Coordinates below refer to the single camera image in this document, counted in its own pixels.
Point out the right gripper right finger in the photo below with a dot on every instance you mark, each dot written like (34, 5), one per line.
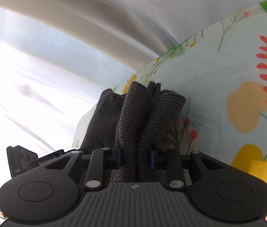
(168, 160)

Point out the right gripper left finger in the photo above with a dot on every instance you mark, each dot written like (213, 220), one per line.
(101, 160)

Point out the dark grey knit sweater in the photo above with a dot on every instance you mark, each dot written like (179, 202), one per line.
(136, 120)

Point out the floral white bed sheet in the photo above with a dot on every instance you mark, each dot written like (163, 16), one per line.
(222, 73)

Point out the white sheer curtain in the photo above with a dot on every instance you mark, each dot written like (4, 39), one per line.
(57, 56)

